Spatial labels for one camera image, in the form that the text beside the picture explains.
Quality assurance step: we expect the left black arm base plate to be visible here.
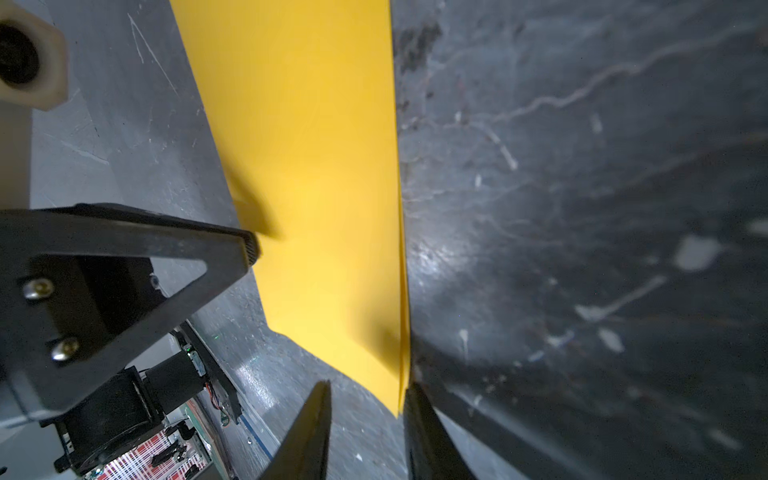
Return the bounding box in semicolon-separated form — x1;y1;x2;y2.
176;320;243;424

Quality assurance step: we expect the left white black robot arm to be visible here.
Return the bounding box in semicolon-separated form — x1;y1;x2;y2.
1;204;260;475

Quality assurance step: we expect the yellow square paper sheet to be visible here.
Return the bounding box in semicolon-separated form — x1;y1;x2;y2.
172;1;410;414

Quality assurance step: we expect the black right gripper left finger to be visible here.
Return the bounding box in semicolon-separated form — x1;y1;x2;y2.
260;380;332;480

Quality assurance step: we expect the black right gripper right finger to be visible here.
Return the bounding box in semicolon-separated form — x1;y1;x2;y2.
403;383;475;480

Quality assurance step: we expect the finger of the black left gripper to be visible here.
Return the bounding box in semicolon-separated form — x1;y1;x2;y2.
1;204;260;420

